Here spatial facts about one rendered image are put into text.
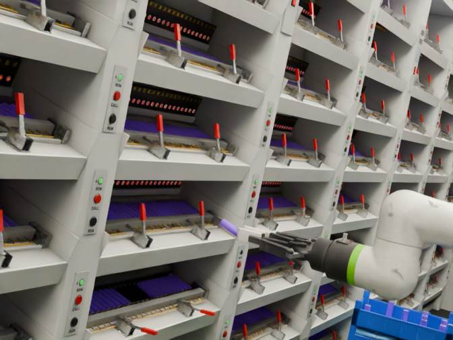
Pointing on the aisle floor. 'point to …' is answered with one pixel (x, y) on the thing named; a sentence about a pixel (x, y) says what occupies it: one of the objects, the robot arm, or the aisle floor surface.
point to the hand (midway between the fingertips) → (253, 235)
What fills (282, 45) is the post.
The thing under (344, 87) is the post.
